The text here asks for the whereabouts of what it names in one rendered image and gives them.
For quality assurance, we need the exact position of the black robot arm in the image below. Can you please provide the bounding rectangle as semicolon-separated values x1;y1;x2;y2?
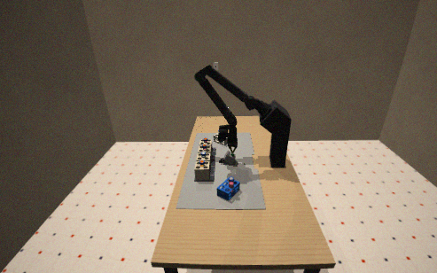
194;65;272;144

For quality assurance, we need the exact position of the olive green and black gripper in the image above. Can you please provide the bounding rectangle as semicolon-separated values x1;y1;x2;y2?
228;135;238;153

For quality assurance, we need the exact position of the grey flat mat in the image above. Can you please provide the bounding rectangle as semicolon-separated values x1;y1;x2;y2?
176;133;266;209

